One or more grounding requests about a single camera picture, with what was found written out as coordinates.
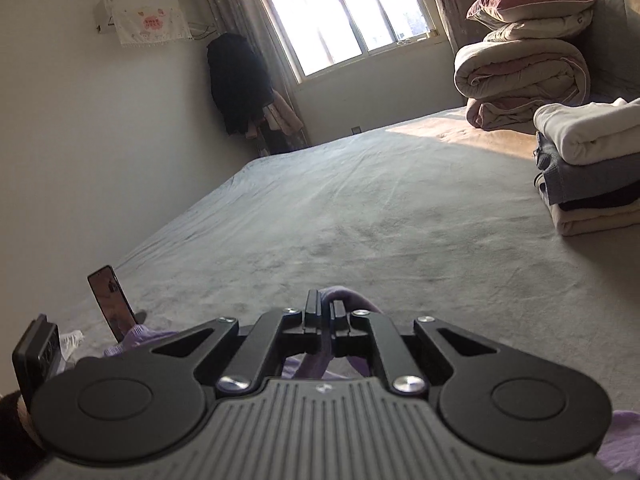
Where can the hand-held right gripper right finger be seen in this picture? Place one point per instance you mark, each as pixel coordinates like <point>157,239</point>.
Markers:
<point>339,325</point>

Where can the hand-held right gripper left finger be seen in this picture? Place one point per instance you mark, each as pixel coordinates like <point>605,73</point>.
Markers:
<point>312,320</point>

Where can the purple long-sleeved shirt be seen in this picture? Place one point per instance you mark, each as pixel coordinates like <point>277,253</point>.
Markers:
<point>140,335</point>

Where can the smartphone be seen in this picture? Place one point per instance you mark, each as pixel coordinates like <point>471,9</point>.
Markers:
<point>112,305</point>

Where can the black phone stand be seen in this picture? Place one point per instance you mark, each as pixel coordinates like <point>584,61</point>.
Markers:
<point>140,317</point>

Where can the bed with grey sheet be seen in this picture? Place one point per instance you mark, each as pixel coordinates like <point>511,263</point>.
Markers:
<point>350,210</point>

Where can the pink hanging garment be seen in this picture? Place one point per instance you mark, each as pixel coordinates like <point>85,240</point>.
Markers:
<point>282,115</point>

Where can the dark hanging coat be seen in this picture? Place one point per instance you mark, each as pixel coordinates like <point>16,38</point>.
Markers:
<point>240,80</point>

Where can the folded grey knit sweater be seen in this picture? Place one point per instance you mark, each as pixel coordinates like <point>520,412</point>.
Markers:
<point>590,180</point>

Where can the folded black garment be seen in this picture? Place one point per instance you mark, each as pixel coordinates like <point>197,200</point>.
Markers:
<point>610,202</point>

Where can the folded beige pink quilt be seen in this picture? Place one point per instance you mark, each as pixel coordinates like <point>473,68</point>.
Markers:
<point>520,75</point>

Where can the window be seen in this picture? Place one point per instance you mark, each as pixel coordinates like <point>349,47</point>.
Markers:
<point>340,10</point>

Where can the folded white garment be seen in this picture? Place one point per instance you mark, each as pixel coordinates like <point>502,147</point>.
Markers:
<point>585,132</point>

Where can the floral beige curtain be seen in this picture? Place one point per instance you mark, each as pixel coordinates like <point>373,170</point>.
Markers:
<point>455,5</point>
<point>235,0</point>

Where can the pink beige pillow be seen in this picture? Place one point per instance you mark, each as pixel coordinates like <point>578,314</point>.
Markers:
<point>525,0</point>

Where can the quilted beige headboard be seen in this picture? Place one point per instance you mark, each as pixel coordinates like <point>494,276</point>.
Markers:
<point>615,20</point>

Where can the covered wall air conditioner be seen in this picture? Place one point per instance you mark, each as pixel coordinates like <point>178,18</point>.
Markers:
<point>145,22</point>

